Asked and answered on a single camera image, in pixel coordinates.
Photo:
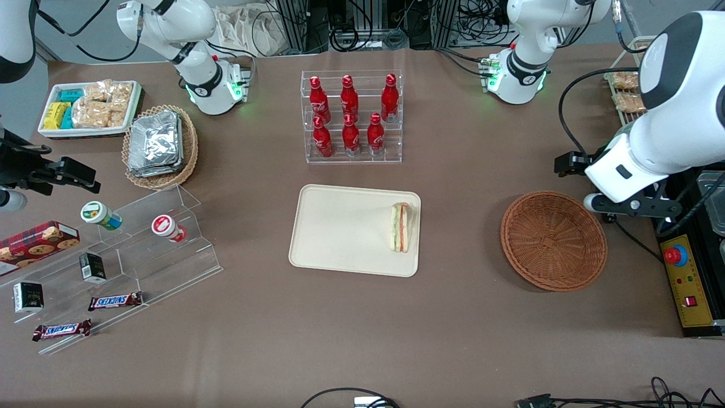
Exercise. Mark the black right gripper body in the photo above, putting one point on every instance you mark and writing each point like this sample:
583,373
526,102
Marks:
21,171

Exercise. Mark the plastic triangle sandwich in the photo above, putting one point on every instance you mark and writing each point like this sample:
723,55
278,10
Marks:
401,228

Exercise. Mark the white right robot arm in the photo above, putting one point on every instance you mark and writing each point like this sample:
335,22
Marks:
204,79

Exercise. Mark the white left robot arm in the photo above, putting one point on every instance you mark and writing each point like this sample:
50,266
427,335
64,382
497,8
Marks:
527,68

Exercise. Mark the white rectangular snack tray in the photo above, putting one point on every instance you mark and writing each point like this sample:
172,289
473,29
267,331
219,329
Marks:
48,133

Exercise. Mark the round brown wicker basket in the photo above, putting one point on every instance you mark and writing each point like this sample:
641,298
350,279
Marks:
552,241

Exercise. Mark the oval tan wicker basket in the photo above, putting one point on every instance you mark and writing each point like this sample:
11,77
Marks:
190,153

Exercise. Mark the cream plastic tray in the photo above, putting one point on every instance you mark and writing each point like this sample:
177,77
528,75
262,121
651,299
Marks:
340,229

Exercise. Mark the white cylindrical cap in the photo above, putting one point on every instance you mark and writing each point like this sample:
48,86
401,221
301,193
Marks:
596,203
12,200

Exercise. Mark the green lid white cup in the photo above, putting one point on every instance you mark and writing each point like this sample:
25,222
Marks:
97,213

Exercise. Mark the teal snack pack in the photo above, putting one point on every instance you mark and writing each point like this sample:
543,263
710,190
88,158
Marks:
67,118
71,96

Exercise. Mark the clear bag of crackers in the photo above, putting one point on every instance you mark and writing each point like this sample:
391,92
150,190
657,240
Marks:
121,95
97,90
116,119
90,115

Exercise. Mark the yellow snack pack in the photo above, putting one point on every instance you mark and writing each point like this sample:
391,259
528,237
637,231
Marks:
55,116

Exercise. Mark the tan bagged snack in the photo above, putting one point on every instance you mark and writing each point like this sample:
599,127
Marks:
628,102
643,45
624,80

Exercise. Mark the red cookie box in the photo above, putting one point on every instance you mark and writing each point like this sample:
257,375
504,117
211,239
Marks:
37,243

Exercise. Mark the silver foil pack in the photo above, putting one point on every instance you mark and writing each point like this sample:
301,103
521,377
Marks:
154,141

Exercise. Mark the yellow emergency stop box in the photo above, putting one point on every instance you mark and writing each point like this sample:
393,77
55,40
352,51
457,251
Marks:
688,283

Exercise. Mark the small black box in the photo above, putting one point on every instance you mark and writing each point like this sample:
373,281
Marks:
28,297
92,268

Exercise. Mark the red lid white cup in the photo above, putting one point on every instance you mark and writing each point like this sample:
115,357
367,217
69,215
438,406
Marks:
165,226

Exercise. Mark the clear acrylic stepped stand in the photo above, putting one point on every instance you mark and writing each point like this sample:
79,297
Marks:
170,266

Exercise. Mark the brown Snickers bar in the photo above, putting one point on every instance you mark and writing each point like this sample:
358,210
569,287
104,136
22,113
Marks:
115,301
61,330

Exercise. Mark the red cola bottle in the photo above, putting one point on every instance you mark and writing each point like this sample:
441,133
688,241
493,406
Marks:
351,139
323,141
389,99
349,99
319,102
375,137

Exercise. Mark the clear acrylic bottle rack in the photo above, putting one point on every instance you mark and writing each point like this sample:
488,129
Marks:
351,160

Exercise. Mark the beige cloth bag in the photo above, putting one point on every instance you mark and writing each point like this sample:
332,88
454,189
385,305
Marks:
249,31

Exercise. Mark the small white device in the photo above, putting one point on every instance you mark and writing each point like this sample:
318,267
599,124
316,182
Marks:
371,403

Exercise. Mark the aluminium equipment frame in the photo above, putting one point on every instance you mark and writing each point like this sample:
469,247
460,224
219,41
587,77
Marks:
294,22

